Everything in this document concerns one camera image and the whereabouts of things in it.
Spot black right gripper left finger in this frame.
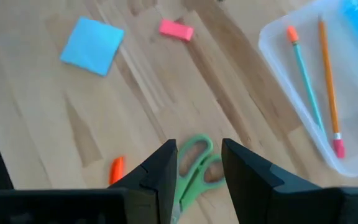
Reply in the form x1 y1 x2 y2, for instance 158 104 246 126
109 139 179 224

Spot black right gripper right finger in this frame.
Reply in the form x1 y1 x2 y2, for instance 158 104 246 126
221 138 343 224

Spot green handled scissors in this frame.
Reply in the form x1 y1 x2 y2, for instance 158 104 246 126
170 133 227 224

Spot orange highlighter pen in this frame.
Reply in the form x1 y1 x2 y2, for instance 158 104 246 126
109 156 126 186

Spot teal pencil orange cap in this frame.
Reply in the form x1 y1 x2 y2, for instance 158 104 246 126
286 25 326 133

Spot orange pencil pink eraser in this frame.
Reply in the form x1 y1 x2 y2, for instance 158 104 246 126
318 18 346 159

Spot clear pencil box blue lid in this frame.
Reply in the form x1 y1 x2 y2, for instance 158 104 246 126
258 0 358 178

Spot blue sticky note pad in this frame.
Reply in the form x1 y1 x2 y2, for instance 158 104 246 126
59 16 126 77

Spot pink block eraser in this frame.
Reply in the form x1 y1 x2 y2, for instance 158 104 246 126
158 17 195 42

